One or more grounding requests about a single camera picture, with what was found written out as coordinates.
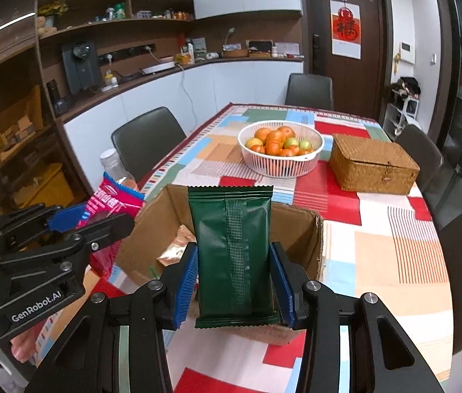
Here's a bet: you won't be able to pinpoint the beige snack packet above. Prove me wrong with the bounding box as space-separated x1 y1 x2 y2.
156 224 196 267

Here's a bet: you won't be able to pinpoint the dark green snack packet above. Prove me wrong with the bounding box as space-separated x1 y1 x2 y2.
187 185 279 329

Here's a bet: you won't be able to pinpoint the left hand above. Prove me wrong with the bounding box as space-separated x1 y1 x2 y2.
11 327 38 363

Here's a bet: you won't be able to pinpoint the brown cardboard box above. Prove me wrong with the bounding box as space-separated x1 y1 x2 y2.
115 185 323 344

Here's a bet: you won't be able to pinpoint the grey chair left side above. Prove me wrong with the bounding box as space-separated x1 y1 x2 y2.
111 106 187 183

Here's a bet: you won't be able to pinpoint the black water dispenser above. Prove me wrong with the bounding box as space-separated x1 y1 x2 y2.
62 40 103 95

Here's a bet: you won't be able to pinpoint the woven wicker basket box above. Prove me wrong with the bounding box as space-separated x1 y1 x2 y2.
329 134 420 195

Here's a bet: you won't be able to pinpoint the white fruit basket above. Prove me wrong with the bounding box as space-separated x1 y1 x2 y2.
237 120 325 178

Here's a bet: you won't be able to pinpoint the oranges in basket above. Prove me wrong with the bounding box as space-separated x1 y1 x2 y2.
245 125 315 157

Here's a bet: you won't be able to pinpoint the grey chair right far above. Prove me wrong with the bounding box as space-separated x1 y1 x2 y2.
394 124 444 193

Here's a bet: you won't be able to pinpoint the white shoe rack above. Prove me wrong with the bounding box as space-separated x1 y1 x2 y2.
383 90 421 141

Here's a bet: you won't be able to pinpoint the grey chair far end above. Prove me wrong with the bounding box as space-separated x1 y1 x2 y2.
285 73 334 111

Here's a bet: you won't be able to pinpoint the dark brown door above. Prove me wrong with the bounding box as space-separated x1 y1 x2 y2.
302 0 393 121

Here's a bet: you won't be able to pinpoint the white intercom panel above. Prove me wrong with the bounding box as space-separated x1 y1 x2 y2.
399 42 415 65

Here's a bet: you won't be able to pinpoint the red fu poster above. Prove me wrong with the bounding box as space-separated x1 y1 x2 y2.
329 0 362 60

